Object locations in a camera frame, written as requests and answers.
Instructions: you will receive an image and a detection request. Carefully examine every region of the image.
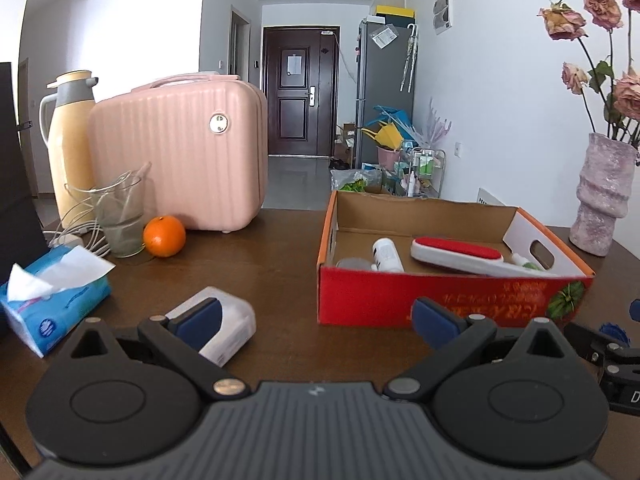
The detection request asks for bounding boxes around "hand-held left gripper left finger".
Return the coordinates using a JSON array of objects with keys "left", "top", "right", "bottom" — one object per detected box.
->
[{"left": 65, "top": 297, "right": 251, "bottom": 402}]

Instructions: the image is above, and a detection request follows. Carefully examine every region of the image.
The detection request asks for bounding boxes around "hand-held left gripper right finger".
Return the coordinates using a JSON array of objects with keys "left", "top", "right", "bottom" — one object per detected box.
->
[{"left": 382, "top": 297, "right": 581, "bottom": 403}]

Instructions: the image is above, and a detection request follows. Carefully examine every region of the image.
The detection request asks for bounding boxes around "white plastic box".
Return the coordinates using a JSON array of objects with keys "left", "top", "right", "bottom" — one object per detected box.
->
[{"left": 164, "top": 286, "right": 257, "bottom": 367}]

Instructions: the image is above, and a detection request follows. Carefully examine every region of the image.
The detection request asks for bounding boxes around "red cardboard box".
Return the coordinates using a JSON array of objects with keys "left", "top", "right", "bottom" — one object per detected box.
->
[{"left": 316, "top": 190, "right": 596, "bottom": 329}]

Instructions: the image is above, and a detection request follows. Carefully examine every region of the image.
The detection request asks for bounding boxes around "red and white lint brush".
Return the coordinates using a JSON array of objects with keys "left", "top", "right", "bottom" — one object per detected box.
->
[{"left": 410, "top": 236, "right": 564, "bottom": 280}]

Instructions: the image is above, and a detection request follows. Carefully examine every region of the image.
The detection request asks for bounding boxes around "white bottle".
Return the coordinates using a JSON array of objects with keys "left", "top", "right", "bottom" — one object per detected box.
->
[{"left": 371, "top": 237, "right": 405, "bottom": 275}]

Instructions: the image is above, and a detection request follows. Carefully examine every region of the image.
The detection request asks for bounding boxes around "orange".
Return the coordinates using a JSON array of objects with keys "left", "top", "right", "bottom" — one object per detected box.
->
[{"left": 143, "top": 215, "right": 187, "bottom": 259}]

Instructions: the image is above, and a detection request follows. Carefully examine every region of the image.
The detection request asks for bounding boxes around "pink mottled vase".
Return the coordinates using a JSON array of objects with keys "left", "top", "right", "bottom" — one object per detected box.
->
[{"left": 569, "top": 131, "right": 640, "bottom": 257}]

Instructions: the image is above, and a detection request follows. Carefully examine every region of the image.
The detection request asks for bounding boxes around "clear glass cup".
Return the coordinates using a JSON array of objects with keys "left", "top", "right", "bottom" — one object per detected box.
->
[{"left": 65, "top": 161, "right": 153, "bottom": 260}]

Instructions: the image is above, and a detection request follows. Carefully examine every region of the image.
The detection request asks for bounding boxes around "blue tissue pack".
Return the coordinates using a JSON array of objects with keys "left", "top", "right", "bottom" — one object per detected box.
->
[{"left": 0, "top": 247, "right": 115, "bottom": 359}]

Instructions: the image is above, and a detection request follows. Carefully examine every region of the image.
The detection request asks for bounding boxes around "metal utility cart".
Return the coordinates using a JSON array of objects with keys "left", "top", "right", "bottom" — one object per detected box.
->
[{"left": 395, "top": 147, "right": 447, "bottom": 199}]

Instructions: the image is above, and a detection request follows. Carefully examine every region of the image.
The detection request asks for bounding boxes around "plastic bag of greens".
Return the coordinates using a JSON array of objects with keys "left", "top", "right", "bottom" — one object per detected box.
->
[{"left": 331, "top": 169, "right": 384, "bottom": 194}]

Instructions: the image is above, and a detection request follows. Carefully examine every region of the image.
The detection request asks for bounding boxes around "pink hard-shell suitcase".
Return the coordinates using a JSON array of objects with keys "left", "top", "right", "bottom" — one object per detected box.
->
[{"left": 87, "top": 74, "right": 270, "bottom": 234}]

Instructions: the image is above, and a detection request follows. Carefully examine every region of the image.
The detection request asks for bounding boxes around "lavender branch hanger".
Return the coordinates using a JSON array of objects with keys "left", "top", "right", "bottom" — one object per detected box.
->
[{"left": 421, "top": 97, "right": 452, "bottom": 149}]

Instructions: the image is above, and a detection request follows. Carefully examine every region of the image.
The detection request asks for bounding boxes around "yellow thermos jug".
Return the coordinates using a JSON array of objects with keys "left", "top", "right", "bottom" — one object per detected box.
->
[{"left": 39, "top": 70, "right": 100, "bottom": 231}]

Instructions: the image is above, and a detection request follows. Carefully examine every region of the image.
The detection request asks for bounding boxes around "small brown carton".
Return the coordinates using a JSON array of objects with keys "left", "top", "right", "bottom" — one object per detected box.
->
[{"left": 336, "top": 122, "right": 357, "bottom": 161}]

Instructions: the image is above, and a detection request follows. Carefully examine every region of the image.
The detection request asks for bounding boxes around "dark brown entrance door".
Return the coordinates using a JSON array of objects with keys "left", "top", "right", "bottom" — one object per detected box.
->
[{"left": 262, "top": 25, "right": 341, "bottom": 159}]

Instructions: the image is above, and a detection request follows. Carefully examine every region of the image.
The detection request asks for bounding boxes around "black paper bag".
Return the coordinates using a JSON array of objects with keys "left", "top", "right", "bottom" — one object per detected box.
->
[{"left": 0, "top": 62, "right": 50, "bottom": 274}]

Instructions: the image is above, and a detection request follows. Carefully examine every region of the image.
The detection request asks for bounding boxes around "grey refrigerator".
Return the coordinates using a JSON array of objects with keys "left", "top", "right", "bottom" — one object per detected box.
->
[{"left": 355, "top": 17, "right": 416, "bottom": 171}]

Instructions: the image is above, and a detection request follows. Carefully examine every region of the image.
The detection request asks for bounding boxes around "clear folded umbrella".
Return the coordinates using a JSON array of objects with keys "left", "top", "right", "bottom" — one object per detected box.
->
[{"left": 400, "top": 22, "right": 419, "bottom": 94}]

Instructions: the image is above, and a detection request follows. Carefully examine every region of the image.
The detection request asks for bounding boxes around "paper sheet on refrigerator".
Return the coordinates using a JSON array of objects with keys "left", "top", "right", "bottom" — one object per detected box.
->
[{"left": 370, "top": 27, "right": 399, "bottom": 51}]

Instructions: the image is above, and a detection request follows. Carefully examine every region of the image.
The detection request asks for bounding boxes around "bunch of dried pink roses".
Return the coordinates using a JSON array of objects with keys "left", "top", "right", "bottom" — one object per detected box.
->
[{"left": 537, "top": 0, "right": 640, "bottom": 144}]

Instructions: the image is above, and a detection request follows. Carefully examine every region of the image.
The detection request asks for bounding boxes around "yellow box on refrigerator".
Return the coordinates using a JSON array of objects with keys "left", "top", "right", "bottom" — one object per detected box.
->
[{"left": 375, "top": 5, "right": 416, "bottom": 20}]

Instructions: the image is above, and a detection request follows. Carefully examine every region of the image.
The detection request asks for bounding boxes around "white charger with cables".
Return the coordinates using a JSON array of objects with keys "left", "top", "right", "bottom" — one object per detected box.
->
[{"left": 42, "top": 200, "right": 109, "bottom": 257}]

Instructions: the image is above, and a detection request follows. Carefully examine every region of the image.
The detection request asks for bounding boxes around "grey side door frame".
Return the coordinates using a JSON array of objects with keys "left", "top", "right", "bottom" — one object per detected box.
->
[{"left": 229, "top": 5, "right": 252, "bottom": 81}]

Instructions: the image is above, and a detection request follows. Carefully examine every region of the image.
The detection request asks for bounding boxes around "white wall panel box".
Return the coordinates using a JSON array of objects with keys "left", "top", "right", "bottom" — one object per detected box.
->
[{"left": 431, "top": 0, "right": 455, "bottom": 36}]

